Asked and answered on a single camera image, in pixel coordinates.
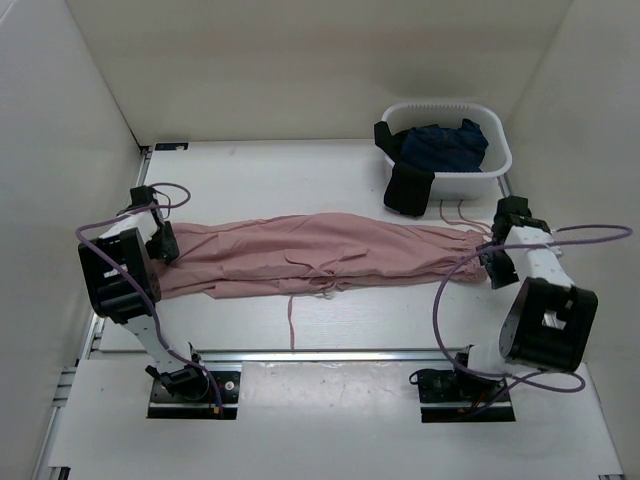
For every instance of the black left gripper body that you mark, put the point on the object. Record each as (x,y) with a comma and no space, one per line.
(163,245)

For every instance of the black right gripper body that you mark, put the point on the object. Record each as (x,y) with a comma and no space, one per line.
(500,267)

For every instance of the pink drawstring trousers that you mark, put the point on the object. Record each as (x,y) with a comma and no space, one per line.
(324,280)

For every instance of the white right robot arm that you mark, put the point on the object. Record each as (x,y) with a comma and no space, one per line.
(549,322)

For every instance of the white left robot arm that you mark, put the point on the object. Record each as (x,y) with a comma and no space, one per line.
(117,257)

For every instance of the white plastic basket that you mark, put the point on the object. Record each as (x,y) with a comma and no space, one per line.
(449,114)

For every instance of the blue denim jeans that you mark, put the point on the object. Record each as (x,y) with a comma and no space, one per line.
(446,150)

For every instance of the black garment in basket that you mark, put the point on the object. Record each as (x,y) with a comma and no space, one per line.
(409,188)

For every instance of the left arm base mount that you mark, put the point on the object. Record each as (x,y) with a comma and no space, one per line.
(194,397)

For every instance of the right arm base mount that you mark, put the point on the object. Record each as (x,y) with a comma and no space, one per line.
(453,396)

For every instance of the aluminium table frame rail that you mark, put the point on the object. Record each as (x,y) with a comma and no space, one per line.
(336,406)

